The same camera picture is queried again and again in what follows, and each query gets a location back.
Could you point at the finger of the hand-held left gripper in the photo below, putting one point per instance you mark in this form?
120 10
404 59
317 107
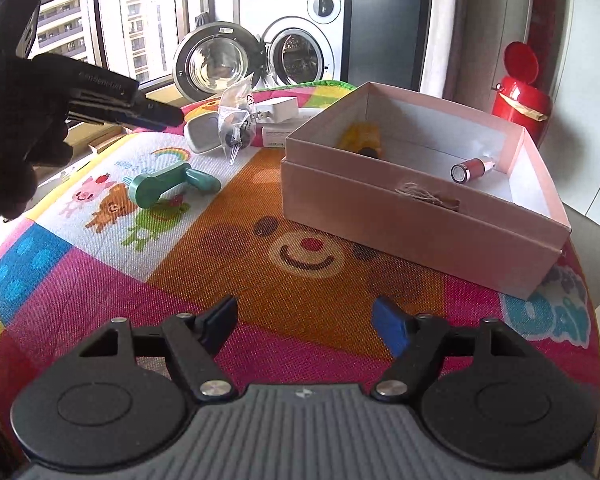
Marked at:
105 85
155 116

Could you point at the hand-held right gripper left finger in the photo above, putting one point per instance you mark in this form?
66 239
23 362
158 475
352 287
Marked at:
217 325

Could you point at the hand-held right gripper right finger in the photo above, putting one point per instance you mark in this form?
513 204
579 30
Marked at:
392 327

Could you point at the white rounded case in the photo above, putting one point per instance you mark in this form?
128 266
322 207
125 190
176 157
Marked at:
202 132

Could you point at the teal plastic toy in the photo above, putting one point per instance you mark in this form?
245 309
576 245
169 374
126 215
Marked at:
150 187

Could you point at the clear plastic bag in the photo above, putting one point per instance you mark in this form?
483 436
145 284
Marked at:
235 110

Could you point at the pink cardboard box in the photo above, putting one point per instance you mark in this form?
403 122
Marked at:
405 230

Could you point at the white plug charger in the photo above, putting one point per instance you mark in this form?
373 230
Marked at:
280 109

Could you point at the person's left hand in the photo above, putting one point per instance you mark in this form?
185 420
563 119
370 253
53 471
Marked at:
15 135

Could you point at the window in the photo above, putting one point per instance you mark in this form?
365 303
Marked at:
130 20

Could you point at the colourful cartoon play mat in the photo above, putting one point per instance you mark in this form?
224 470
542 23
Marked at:
180 260

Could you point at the round washing machine door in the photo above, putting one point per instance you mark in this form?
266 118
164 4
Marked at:
212 62

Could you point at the twine tag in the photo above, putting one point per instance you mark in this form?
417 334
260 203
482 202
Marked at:
420 193

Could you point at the red lipstick tube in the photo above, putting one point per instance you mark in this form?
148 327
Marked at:
467 169

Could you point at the silver washing machine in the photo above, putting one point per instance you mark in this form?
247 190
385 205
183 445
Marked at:
325 55

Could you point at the yellow toy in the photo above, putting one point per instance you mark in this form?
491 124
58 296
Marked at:
360 136

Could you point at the grey cabinet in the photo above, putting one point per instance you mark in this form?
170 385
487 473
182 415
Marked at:
390 25

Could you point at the red trash can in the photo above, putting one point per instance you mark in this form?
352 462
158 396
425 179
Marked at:
522 95

